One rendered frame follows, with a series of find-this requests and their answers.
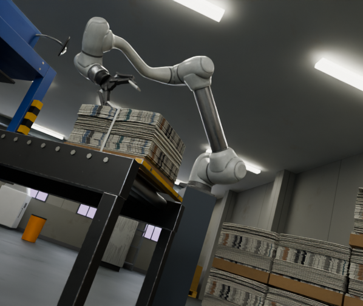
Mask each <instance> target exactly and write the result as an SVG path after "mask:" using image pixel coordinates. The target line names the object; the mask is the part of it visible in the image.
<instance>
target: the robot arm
mask: <svg viewBox="0 0 363 306"><path fill-rule="evenodd" d="M111 49H119V50H121V51H122V52H123V53H124V55H125V56H126V58H127V59H128V60H129V61H130V62H131V64H132V65H133V66H134V67H135V69H136V70H137V71H138V73H140V74H141V75H142V76H144V77H145V78H147V79H150V80H154V81H158V82H160V83H163V84H168V85H172V86H186V85H187V86H188V87H189V88H190V90H191V91H193V93H194V96H195V100H196V102H197V106H198V109H199V112H200V116H201V118H202V122H203V125H204V128H205V132H206V135H207V138H208V141H209V145H210V148H211V151H212V152H211V153H209V152H205V153H203V154H201V155H200V156H199V157H198V158H197V159H196V161H195V163H194V165H193V167H192V171H191V174H190V177H189V182H188V183H183V182H180V183H179V184H178V185H179V186H180V187H182V189H183V188H185V187H186V186H188V187H190V188H193V189H196V190H198V191H201V192H204V193H206V194H209V195H211V196H213V197H215V195H214V194H211V189H212V186H214V185H216V184H218V185H231V184H235V183H237V182H239V181H240V180H241V179H243V178H244V176H245V175H246V165H245V163H244V162H243V160H242V159H241V158H238V156H237V155H236V153H235V152H234V150H233V149H231V148H230V147H228V145H227V142H226V138H225V135H224V132H223V128H222V125H221V122H220V118H219V115H218V112H217V108H216V105H215V102H214V98H213V96H212V92H211V88H210V85H211V77H212V74H213V73H214V64H213V62H212V60H211V59H210V58H208V57H207V56H195V57H192V58H189V59H187V60H185V61H183V62H182V63H180V64H177V65H175V66H173V67H156V68H152V67H149V66H147V65H146V64H145V63H144V61H143V60H142V59H141V58H140V57H139V55H138V54H137V53H136V51H135V50H134V49H133V48H132V47H131V46H130V44H129V43H128V42H127V41H125V40H124V39H122V38H120V37H118V36H115V35H114V34H113V33H112V31H111V30H109V25H108V23H107V21H106V20H105V19H104V18H100V17H93V18H92V19H90V20H89V22H88V23H87V25H86V28H85V31H84V35H83V41H82V50H81V53H79V54H77V55H76V56H75V58H74V65H75V67H76V69H77V70H78V71H79V73H80V74H82V76H84V77H85V78H87V79H88V80H91V81H92V82H93V83H95V84H96V85H97V86H100V87H101V90H97V93H98V95H99V98H100V104H101V105H102V106H109V107H115V106H113V105H112V104H111V103H110V102H109V101H110V92H111V91H112V90H113V89H114V88H115V87H116V86H117V85H120V84H128V83H130V84H131V85H132V86H133V87H134V88H136V89H137V90H138V91H139V92H140V91H141V90H140V89H139V87H138V86H137V84H136V82H135V81H134V79H135V77H134V76H133V75H131V74H125V73H119V72H116V75H115V76H112V75H110V74H109V72H108V71H107V70H106V69H105V68H104V67H103V53H105V52H109V51H110V50H111ZM117 78H123V79H117ZM103 91H105V97H103Z"/></svg>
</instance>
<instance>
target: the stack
mask: <svg viewBox="0 0 363 306"><path fill-rule="evenodd" d="M222 227H223V228H222V231H221V232H220V233H221V236H220V237H219V242H218V245H217V246H218V247H217V250H216V252H215V256H216V258H218V259H222V260H226V261H229V262H233V263H235V264H239V265H243V266H246V267H250V268H253V269H257V270H260V271H264V272H267V273H270V274H275V275H278V276H282V277H285V278H288V279H292V280H295V281H299V282H303V283H305V284H309V285H313V286H316V287H320V288H324V289H327V290H331V291H335V292H337V293H341V294H342V296H343V294H344V295H346V296H349V297H352V298H356V299H360V300H363V250H358V249H354V248H353V249H351V248H350V247H347V246H343V245H339V244H336V243H331V242H325V241H321V240H316V239H310V238H306V237H300V236H294V235H288V234H280V235H279V234H277V233H275V232H272V231H267V230H264V229H259V228H254V227H250V226H245V225H238V224H234V223H225V222H224V223H223V226H222ZM216 269H217V270H215V269H210V275H209V279H208V280H207V281H208V283H207V286H206V290H205V292H204V294H205V295H204V298H203V301H202V306H339V305H335V304H332V303H329V302H325V301H322V300H319V299H316V298H313V297H309V296H306V295H304V294H300V293H296V292H293V291H290V290H286V289H284V288H280V287H277V286H274V285H271V284H267V283H264V282H261V281H258V280H254V279H251V278H248V277H245V276H241V275H239V274H235V273H232V272H229V271H225V270H222V269H219V268H216Z"/></svg>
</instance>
